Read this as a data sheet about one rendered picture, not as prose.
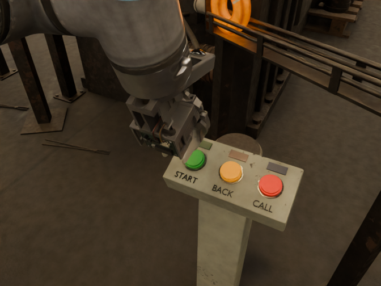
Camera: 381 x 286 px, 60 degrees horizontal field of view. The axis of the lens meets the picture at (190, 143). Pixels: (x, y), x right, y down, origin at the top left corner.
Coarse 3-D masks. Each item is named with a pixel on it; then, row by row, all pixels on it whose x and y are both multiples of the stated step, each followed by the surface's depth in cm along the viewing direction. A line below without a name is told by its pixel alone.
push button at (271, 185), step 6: (270, 174) 59; (264, 180) 58; (270, 180) 58; (276, 180) 58; (264, 186) 58; (270, 186) 58; (276, 186) 58; (264, 192) 58; (270, 192) 57; (276, 192) 57
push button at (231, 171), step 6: (228, 162) 61; (234, 162) 62; (222, 168) 61; (228, 168) 61; (234, 168) 61; (240, 168) 61; (222, 174) 60; (228, 174) 60; (234, 174) 60; (240, 174) 60; (228, 180) 60; (234, 180) 60
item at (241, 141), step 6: (222, 138) 81; (228, 138) 81; (234, 138) 81; (240, 138) 81; (246, 138) 81; (252, 138) 81; (228, 144) 80; (234, 144) 80; (240, 144) 80; (246, 144) 80; (252, 144) 80; (258, 144) 80; (246, 150) 78; (252, 150) 78; (258, 150) 78
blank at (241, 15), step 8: (216, 0) 100; (224, 0) 100; (232, 0) 94; (240, 0) 92; (248, 0) 92; (216, 8) 102; (224, 8) 102; (240, 8) 93; (248, 8) 93; (224, 16) 101; (232, 16) 97; (240, 16) 94; (248, 16) 95; (224, 32) 103
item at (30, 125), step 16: (16, 48) 143; (16, 64) 148; (32, 64) 153; (32, 80) 154; (32, 96) 159; (32, 112) 177; (48, 112) 169; (64, 112) 177; (32, 128) 167; (48, 128) 167
